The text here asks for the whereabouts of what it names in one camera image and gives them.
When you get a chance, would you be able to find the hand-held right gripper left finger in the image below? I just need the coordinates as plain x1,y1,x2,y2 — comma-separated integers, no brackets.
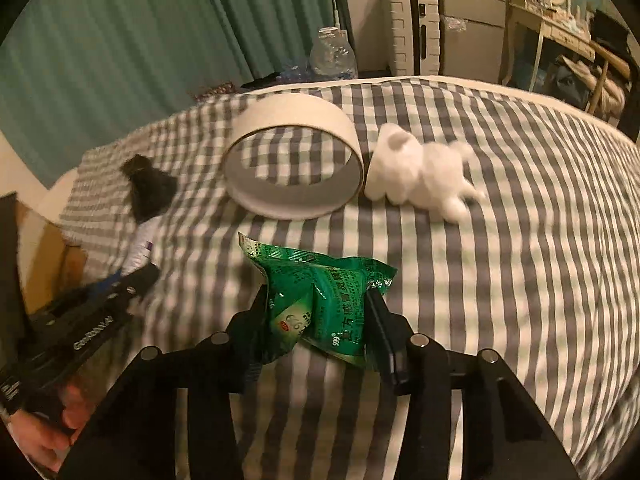
57,282,271,480

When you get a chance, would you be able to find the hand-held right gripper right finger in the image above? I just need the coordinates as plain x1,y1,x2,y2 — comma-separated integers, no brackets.
365,290,581,480

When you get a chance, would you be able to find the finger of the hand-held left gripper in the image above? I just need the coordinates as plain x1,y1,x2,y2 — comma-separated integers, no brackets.
87,261,162,311

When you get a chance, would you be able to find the white tube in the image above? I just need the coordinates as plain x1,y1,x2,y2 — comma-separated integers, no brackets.
125,215,163,276

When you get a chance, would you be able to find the green sachet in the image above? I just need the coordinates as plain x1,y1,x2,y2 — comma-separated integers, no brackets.
237,232,398,373

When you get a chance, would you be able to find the checked cloth covered desktop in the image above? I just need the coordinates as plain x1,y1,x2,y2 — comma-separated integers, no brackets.
60,75,640,480

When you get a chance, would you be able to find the person's left hand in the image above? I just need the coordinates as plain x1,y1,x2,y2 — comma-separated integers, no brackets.
10,382,108,473

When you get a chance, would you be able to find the brown cardboard box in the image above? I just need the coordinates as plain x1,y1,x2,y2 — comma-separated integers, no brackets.
15,205,88,316

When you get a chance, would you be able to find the dark tufted object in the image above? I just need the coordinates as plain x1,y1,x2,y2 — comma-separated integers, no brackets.
120,155,178,223

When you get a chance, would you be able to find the dark flat panel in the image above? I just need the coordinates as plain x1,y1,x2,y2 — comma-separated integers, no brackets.
0,192,26,361

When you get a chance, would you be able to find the crumpled white tissue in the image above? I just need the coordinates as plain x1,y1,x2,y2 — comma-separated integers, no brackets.
364,122,488,223

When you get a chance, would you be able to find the white tape roll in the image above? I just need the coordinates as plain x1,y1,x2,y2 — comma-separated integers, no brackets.
222,92,368,221

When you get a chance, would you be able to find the green curtain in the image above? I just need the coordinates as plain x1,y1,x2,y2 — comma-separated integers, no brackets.
0,0,351,186

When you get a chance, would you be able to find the clear plastic bottle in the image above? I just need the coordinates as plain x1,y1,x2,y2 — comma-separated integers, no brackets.
309,27,358,81

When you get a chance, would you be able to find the white suitcase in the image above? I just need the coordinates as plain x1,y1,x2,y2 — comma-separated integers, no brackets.
380,0,443,78

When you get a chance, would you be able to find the grey fridge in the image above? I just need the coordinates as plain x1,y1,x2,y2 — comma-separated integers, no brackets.
432,0,511,83

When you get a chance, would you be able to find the wooden chair with clothes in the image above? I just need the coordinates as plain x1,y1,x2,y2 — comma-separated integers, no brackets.
555,10,640,121

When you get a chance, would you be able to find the cream desk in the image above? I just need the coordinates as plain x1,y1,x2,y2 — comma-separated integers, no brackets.
502,0,596,93

